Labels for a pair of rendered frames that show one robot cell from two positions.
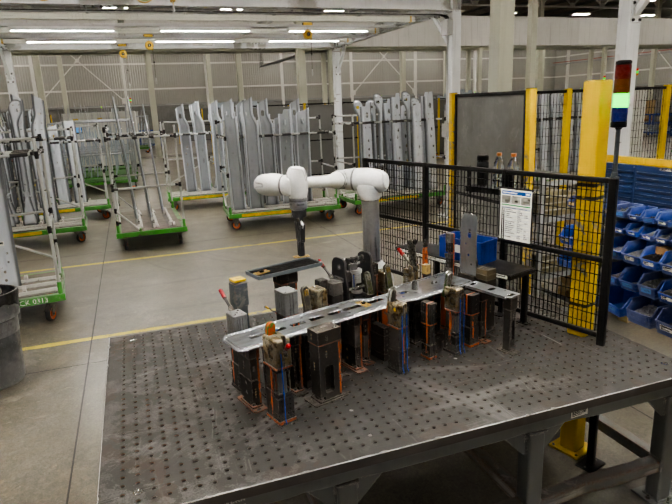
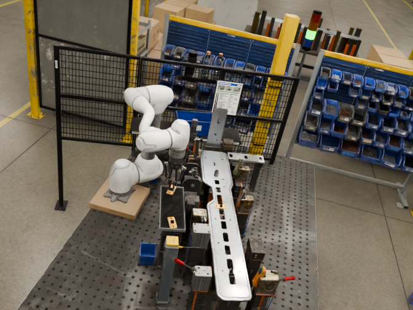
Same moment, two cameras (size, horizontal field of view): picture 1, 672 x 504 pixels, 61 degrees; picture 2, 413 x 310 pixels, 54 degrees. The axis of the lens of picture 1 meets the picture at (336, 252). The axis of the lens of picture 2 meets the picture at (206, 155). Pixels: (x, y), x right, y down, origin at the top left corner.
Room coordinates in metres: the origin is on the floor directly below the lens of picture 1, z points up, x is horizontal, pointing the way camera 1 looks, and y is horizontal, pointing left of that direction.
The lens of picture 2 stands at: (1.85, 1.81, 2.66)
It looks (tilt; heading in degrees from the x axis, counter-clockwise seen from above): 32 degrees down; 295
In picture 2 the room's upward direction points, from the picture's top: 11 degrees clockwise
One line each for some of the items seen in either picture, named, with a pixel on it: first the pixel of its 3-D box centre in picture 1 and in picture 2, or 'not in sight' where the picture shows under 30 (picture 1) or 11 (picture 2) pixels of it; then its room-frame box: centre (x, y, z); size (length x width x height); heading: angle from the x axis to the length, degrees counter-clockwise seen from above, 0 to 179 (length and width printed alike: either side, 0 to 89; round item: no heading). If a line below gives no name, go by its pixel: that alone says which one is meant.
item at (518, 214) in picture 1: (516, 215); (227, 98); (3.09, -1.01, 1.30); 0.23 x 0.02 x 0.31; 35
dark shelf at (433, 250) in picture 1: (459, 258); (185, 131); (3.27, -0.74, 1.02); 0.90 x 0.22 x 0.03; 35
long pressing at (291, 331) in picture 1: (361, 306); (222, 209); (2.56, -0.11, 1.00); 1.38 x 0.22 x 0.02; 125
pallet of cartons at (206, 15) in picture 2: not in sight; (184, 36); (5.54, -4.25, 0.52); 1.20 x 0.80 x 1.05; 106
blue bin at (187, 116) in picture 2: (467, 247); (194, 123); (3.22, -0.77, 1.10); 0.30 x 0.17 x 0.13; 41
